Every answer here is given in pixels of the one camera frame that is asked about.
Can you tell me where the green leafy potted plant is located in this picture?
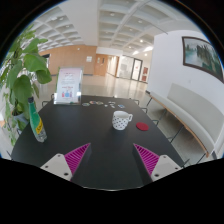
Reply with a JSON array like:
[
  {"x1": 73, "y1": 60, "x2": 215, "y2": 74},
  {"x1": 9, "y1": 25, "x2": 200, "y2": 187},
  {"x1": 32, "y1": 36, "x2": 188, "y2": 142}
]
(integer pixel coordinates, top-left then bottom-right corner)
[{"x1": 0, "y1": 26, "x2": 52, "y2": 145}]

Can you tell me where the dark metal chair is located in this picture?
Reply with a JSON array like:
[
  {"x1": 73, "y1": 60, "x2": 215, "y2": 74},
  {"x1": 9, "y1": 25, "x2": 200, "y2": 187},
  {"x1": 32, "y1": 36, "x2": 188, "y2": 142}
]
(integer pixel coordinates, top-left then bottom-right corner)
[{"x1": 132, "y1": 99, "x2": 159, "y2": 126}]

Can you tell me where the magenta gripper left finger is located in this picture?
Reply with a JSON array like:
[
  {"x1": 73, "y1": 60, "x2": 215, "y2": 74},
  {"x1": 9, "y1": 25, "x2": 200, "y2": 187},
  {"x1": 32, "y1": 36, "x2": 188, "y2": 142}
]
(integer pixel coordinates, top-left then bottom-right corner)
[{"x1": 41, "y1": 143, "x2": 90, "y2": 181}]

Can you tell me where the white polka dot mug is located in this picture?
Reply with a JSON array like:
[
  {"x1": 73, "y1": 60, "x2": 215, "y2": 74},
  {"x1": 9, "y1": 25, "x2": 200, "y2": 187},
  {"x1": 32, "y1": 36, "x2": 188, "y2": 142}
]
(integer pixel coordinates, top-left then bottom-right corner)
[{"x1": 112, "y1": 111, "x2": 133, "y2": 130}]

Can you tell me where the white cushioned wall bench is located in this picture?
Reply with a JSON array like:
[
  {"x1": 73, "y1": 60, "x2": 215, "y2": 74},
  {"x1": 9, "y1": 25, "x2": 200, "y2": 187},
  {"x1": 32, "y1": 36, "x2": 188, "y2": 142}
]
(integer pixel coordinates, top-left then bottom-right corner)
[{"x1": 150, "y1": 83, "x2": 224, "y2": 156}]

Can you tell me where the acrylic sign stand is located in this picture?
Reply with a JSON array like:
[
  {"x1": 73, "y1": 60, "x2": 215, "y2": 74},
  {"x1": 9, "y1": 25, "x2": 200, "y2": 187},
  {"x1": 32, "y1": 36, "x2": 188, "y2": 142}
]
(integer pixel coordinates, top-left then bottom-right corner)
[{"x1": 54, "y1": 67, "x2": 83, "y2": 105}]

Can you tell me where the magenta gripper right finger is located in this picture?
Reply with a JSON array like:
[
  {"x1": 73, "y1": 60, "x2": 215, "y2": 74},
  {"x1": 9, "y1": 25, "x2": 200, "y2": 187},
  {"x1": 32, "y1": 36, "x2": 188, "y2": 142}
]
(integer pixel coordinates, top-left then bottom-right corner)
[{"x1": 134, "y1": 144, "x2": 181, "y2": 181}]

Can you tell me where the green plastic water bottle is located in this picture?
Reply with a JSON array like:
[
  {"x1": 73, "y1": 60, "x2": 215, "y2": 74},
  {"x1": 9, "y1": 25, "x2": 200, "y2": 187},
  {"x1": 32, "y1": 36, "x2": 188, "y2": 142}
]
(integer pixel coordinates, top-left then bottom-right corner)
[{"x1": 28, "y1": 97, "x2": 47, "y2": 143}]

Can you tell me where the red round coaster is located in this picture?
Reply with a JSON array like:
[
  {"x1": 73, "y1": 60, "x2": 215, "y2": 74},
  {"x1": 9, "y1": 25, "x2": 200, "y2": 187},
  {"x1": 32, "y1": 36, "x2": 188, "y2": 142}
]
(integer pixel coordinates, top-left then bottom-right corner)
[{"x1": 136, "y1": 122, "x2": 149, "y2": 131}]

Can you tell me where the framed landscape painting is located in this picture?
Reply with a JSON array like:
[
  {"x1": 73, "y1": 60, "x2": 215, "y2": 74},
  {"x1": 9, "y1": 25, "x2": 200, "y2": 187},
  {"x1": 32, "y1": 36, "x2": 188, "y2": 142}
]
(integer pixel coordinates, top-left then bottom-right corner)
[{"x1": 182, "y1": 36, "x2": 224, "y2": 82}]

